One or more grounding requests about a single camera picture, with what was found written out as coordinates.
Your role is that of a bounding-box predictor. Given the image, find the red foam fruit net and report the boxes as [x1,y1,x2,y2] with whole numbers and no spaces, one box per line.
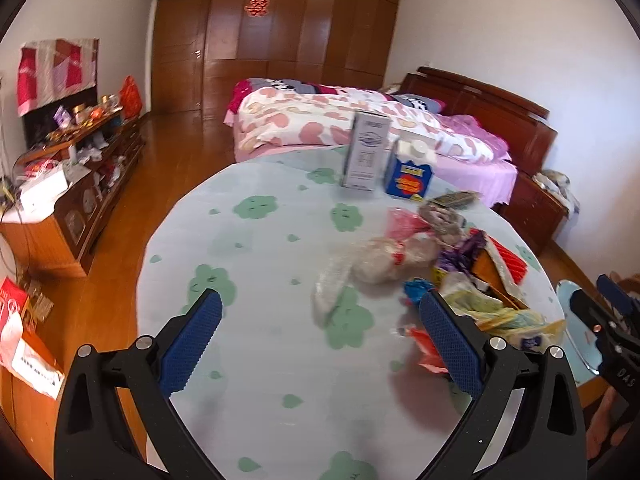
[469,228,528,286]

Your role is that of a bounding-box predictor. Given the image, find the purple candy wrapper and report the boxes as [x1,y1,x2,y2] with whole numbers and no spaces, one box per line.
[436,230,486,275]

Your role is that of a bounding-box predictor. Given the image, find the pink cellophane wrapper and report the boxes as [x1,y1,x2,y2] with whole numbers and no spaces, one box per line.
[384,207,432,240]

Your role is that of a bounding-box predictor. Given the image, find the clear plastic bag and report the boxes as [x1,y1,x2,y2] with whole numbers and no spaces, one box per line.
[312,233,442,320]

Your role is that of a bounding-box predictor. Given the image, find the yellow plastic bag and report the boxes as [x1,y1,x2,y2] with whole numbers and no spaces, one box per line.
[438,272,565,353]

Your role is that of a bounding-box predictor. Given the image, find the orange silver snack bag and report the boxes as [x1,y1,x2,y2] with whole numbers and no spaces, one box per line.
[472,250,528,310]

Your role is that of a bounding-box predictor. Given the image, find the person's right hand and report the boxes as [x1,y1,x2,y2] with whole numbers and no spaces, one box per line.
[586,387,630,460]

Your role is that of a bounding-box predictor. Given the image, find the red white cardboard box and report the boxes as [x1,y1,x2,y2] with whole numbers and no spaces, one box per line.
[0,276,64,400]

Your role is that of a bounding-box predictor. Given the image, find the wooden nightstand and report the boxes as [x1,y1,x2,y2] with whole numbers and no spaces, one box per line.
[492,172,567,256]

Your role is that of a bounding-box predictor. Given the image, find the clothes on nightstand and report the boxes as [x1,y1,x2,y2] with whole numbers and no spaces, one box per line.
[533,169,580,218]

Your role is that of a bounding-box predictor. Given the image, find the red orange small wrapper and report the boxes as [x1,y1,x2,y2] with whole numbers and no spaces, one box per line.
[398,325,449,375]

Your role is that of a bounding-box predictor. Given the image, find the grey patterned wrapper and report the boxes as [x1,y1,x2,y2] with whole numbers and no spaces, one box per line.
[418,202,465,246]

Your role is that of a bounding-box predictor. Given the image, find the dark snack wrapper packet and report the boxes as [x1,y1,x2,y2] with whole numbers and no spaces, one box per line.
[431,191,480,209]

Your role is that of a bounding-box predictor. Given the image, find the blue small wrapper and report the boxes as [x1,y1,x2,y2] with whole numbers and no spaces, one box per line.
[404,278,435,307]

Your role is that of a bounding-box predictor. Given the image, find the brown wooden headboard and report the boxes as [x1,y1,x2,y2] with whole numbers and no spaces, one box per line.
[400,66,558,176]

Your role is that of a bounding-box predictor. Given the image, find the blue Look milk carton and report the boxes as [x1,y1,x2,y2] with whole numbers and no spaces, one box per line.
[384,138,436,200]

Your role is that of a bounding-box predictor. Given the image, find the wooden TV cabinet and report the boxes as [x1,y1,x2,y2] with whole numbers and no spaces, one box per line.
[1,116,146,278]

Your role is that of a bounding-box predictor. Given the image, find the white tall milk carton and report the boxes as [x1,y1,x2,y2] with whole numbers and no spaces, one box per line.
[341,112,392,191]

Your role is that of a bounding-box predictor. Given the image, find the red gift bag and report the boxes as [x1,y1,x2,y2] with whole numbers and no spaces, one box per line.
[119,76,142,120]

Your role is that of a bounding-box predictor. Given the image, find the television with red cloth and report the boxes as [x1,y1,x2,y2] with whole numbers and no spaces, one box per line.
[16,38,99,148]

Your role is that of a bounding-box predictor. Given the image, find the bed with heart duvet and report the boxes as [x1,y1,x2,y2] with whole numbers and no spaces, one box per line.
[224,78,518,207]

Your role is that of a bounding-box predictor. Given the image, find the brown wooden wardrobe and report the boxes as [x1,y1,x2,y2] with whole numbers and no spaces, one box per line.
[144,0,406,120]

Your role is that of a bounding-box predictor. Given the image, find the wooden door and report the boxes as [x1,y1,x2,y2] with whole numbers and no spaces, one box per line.
[151,0,210,114]

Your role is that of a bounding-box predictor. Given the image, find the red double happiness decoration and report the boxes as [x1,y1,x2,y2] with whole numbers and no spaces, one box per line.
[244,0,270,18]

